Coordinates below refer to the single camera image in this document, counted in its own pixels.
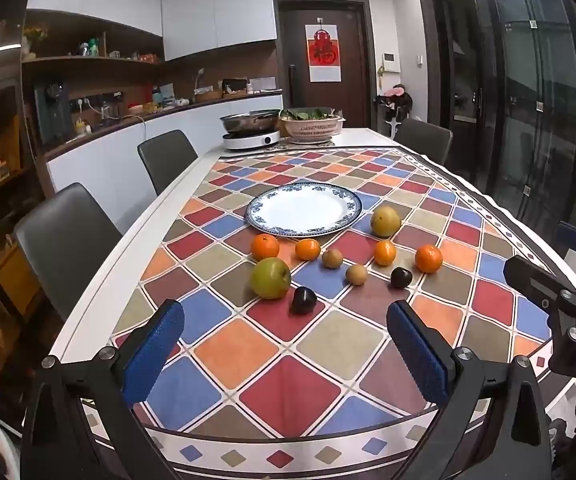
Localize colourful checkered tablecloth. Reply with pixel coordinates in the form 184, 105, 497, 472
80, 147, 576, 480

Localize steel pot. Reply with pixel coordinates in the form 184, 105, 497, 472
219, 110, 285, 136

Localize wooden wall shelf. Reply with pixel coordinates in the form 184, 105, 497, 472
20, 10, 165, 106

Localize pink colander basket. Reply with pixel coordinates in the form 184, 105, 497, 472
279, 112, 345, 142

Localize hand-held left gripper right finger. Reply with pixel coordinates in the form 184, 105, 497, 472
385, 300, 554, 480

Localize orange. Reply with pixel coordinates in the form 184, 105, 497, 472
251, 234, 281, 262
295, 238, 322, 262
414, 244, 444, 274
373, 240, 398, 267

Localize blue patterned white plate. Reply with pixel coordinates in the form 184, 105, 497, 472
244, 183, 363, 239

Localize black sliding glass door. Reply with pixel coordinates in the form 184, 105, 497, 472
415, 0, 576, 221

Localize white wall cabinet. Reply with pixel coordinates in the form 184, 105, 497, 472
160, 0, 278, 62

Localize white induction cooker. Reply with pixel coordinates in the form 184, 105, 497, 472
222, 129, 281, 152

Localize dark wooden door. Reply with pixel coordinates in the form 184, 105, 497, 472
274, 0, 374, 131

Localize yellowish pear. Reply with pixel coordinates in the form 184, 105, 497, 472
370, 205, 402, 238

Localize green leafy vegetables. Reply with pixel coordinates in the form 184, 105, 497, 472
282, 106, 341, 122

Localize green apple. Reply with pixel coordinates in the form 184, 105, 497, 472
251, 257, 292, 300

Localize black water dispenser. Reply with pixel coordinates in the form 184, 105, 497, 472
33, 80, 71, 143

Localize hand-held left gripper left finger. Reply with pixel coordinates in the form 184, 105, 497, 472
20, 299, 186, 480

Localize grey dining chair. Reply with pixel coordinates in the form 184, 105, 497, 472
14, 182, 124, 321
395, 118, 454, 166
137, 129, 200, 197

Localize red wall calendar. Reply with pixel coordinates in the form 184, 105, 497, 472
305, 24, 342, 82

